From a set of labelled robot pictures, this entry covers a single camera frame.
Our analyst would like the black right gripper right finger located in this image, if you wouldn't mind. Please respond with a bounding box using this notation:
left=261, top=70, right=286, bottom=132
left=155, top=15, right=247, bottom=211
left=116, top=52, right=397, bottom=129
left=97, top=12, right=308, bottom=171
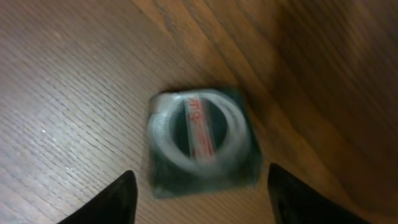
left=267, top=163, right=368, bottom=224

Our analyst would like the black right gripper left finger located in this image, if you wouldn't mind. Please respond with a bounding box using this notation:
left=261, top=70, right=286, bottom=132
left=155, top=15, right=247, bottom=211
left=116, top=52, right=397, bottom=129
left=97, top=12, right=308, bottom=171
left=60, top=170, right=138, bottom=224

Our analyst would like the dark green round-label pack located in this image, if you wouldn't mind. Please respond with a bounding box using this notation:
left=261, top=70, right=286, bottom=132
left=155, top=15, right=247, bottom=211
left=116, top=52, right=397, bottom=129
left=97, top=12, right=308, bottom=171
left=147, top=86, right=262, bottom=198

